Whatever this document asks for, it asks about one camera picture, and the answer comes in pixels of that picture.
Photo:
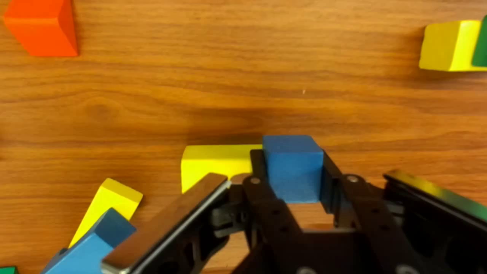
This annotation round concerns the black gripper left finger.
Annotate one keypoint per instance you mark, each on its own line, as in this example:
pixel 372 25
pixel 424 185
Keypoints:
pixel 272 231

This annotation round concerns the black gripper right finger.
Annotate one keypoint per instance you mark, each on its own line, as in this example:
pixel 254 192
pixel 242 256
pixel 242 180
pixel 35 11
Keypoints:
pixel 363 238

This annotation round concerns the yellow block under blue cube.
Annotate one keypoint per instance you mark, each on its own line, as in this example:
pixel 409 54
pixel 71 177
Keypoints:
pixel 228 161

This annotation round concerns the yellow block rear stack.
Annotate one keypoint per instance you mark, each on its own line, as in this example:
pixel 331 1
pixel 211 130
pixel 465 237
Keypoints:
pixel 109 196

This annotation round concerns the yellow block stack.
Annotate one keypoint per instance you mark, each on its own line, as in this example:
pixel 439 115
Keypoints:
pixel 450 46
pixel 109 196

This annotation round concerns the blue cube rear stack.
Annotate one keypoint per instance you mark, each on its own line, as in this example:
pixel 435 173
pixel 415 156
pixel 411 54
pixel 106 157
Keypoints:
pixel 85 256

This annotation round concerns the yellow block front stack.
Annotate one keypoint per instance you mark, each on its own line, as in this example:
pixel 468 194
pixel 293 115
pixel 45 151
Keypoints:
pixel 450 46

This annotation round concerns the green cube front stack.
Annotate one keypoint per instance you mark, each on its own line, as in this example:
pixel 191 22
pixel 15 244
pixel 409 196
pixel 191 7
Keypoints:
pixel 479 55

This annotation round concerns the small green cube rear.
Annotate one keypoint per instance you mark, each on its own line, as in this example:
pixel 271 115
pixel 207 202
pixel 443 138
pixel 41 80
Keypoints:
pixel 7 270

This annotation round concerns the orange cube back left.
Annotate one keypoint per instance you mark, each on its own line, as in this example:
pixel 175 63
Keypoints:
pixel 44 28

